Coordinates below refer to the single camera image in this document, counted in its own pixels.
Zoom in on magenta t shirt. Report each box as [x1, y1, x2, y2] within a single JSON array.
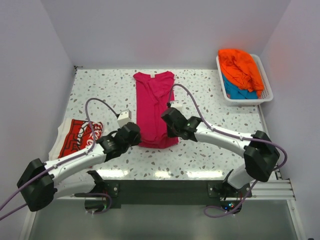
[[133, 71, 179, 149]]

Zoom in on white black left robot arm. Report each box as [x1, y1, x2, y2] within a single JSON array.
[[17, 122, 141, 212]]

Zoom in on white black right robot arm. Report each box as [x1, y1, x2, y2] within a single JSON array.
[[161, 107, 280, 197]]

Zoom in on folded white red t shirt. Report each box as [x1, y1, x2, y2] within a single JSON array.
[[45, 118, 105, 170]]

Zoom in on blue t shirt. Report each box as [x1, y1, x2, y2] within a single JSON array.
[[222, 74, 258, 100]]

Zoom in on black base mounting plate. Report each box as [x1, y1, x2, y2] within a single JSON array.
[[74, 180, 252, 213]]

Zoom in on orange t shirt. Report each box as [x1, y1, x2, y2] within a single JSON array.
[[218, 49, 264, 98]]

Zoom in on white plastic basket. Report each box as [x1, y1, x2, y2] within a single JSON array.
[[216, 54, 274, 106]]

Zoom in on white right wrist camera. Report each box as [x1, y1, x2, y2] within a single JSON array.
[[166, 100, 183, 112]]

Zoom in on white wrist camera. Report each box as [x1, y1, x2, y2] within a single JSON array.
[[166, 100, 183, 112], [117, 109, 132, 128]]

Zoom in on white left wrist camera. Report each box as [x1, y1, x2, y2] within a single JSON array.
[[117, 109, 132, 128]]

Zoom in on aluminium rail frame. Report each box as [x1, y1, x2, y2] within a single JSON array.
[[18, 154, 301, 240]]

